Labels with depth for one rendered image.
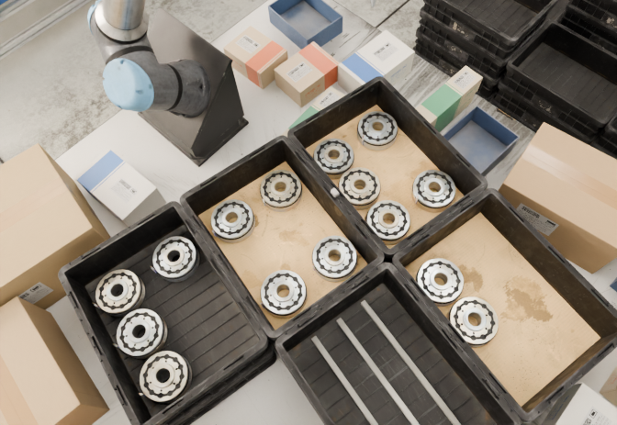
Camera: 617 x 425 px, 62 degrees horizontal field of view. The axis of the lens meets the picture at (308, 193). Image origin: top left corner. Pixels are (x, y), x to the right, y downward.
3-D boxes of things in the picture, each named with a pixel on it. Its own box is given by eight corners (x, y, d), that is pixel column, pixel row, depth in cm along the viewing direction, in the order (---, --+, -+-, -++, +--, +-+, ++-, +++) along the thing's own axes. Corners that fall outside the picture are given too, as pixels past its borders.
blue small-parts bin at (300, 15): (269, 21, 173) (267, 5, 167) (303, -1, 177) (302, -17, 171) (308, 55, 166) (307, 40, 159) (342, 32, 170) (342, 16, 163)
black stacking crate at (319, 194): (189, 218, 129) (177, 198, 119) (287, 158, 136) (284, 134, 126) (276, 351, 114) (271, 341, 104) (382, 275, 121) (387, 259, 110)
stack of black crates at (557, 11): (461, 18, 244) (473, -21, 223) (499, -15, 253) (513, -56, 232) (534, 63, 230) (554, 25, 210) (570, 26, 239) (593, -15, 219)
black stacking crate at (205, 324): (80, 286, 122) (57, 272, 112) (188, 219, 129) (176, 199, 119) (157, 438, 107) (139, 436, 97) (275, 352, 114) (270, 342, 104)
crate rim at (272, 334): (178, 202, 121) (175, 197, 119) (285, 137, 128) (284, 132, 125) (272, 344, 105) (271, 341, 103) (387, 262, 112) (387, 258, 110)
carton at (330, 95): (294, 162, 148) (293, 150, 143) (278, 150, 150) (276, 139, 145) (345, 108, 156) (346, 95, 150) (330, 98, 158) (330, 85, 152)
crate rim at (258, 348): (60, 274, 114) (54, 271, 112) (178, 202, 121) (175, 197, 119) (141, 438, 98) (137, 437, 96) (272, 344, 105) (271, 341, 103)
